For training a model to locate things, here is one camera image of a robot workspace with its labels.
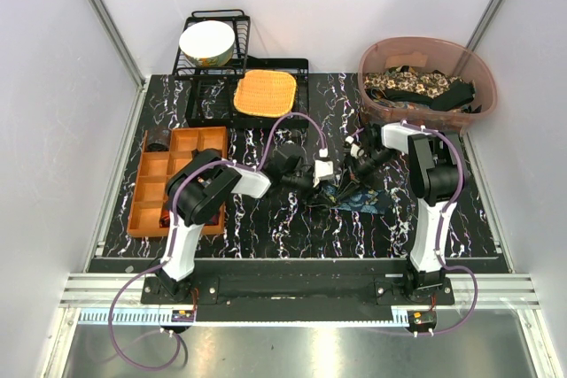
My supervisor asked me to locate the wooden compartment organizer box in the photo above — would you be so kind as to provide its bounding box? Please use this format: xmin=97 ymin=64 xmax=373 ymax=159
xmin=127 ymin=127 xmax=228 ymax=238

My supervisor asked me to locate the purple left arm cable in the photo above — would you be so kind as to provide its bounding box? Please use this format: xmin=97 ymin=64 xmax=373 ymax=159
xmin=108 ymin=112 xmax=330 ymax=373

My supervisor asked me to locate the black wire dish rack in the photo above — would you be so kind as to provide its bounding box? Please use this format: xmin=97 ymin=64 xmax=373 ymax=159
xmin=171 ymin=8 xmax=310 ymax=132

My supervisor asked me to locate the pile of patterned ties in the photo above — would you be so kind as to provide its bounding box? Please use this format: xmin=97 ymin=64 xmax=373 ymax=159
xmin=363 ymin=66 xmax=482 ymax=113

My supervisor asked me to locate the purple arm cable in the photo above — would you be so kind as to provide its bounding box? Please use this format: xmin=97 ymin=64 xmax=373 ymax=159
xmin=108 ymin=112 xmax=330 ymax=373
xmin=349 ymin=123 xmax=479 ymax=337

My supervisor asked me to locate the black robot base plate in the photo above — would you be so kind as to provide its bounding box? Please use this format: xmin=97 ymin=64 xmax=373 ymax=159
xmin=141 ymin=274 xmax=455 ymax=306

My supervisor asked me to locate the dark blue patterned rolled tie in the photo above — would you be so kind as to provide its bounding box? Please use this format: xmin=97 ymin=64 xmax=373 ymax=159
xmin=144 ymin=127 xmax=171 ymax=152

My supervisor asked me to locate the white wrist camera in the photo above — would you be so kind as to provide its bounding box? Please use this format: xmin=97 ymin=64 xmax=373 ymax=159
xmin=313 ymin=159 xmax=335 ymax=188
xmin=345 ymin=135 xmax=365 ymax=159

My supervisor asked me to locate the white ceramic bowl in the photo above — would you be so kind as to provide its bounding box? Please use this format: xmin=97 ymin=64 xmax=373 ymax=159
xmin=178 ymin=20 xmax=236 ymax=67

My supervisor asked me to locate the aluminium frame rail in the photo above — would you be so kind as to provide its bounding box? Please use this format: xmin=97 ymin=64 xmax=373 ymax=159
xmin=59 ymin=273 xmax=540 ymax=310

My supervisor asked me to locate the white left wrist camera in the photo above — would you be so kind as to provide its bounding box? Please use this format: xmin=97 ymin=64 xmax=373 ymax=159
xmin=313 ymin=159 xmax=335 ymax=188

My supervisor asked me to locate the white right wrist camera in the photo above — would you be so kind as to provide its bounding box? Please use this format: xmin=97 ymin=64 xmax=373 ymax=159
xmin=345 ymin=135 xmax=365 ymax=159

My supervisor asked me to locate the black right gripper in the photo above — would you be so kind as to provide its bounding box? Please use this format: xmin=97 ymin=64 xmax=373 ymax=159
xmin=337 ymin=148 xmax=395 ymax=201

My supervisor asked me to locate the blue floral patterned tie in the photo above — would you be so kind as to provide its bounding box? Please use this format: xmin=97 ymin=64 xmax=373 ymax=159
xmin=307 ymin=186 xmax=393 ymax=215

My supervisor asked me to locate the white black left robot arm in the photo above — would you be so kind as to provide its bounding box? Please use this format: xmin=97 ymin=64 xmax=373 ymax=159
xmin=156 ymin=149 xmax=315 ymax=304

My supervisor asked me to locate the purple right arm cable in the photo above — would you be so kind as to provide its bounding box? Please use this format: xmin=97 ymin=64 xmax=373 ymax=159
xmin=349 ymin=123 xmax=479 ymax=337

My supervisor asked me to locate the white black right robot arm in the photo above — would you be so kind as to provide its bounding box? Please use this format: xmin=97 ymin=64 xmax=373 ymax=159
xmin=345 ymin=120 xmax=468 ymax=305

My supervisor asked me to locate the pink translucent plastic tub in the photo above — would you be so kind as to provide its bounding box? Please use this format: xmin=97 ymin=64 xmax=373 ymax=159
xmin=357 ymin=36 xmax=498 ymax=133

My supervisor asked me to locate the orange woven mat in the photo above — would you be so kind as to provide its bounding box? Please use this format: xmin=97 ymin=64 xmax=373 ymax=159
xmin=233 ymin=70 xmax=297 ymax=118

